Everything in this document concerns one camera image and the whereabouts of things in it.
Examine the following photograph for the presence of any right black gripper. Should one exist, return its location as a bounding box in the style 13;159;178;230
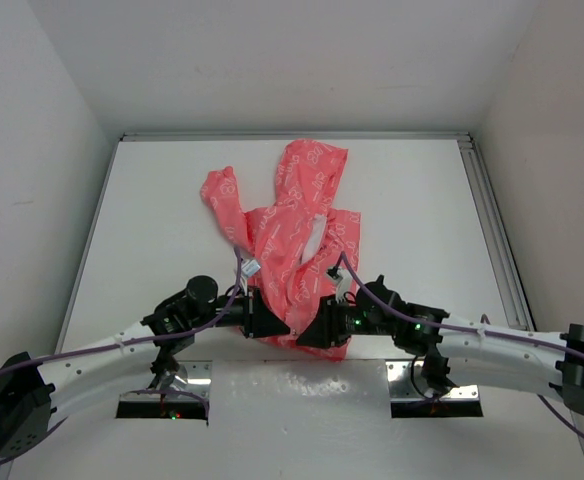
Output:
296;294;395;349

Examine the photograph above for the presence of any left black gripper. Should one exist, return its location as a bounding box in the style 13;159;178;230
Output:
191;284;290;337

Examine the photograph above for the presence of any pink patterned jacket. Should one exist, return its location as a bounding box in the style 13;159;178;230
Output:
200;139;361;349

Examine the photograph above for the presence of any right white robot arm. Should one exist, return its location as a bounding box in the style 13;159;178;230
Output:
296;277;584;416

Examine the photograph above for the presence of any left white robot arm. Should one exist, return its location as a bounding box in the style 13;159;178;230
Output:
0;275;290;459

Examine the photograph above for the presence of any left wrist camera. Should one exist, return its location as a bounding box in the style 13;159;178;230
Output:
241;258;261;279

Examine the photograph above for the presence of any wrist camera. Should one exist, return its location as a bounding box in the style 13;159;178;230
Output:
326;266;352;298
241;258;261;279

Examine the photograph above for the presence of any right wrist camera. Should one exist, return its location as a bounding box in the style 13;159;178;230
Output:
326;266;352;298

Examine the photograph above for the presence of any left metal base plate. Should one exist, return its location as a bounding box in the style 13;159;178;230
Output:
120;361;212;401

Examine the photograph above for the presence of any metal base plate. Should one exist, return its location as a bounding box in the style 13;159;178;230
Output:
120;361;212;401
386;358;480;404

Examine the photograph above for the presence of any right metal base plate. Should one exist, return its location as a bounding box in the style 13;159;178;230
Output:
386;358;480;404

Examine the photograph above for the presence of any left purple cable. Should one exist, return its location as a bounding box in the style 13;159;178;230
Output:
0;244;253;471

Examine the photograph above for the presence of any purple cable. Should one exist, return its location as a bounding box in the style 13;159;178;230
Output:
0;244;253;471
339;251;584;456

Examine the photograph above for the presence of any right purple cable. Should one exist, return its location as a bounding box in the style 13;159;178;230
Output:
339;251;584;456

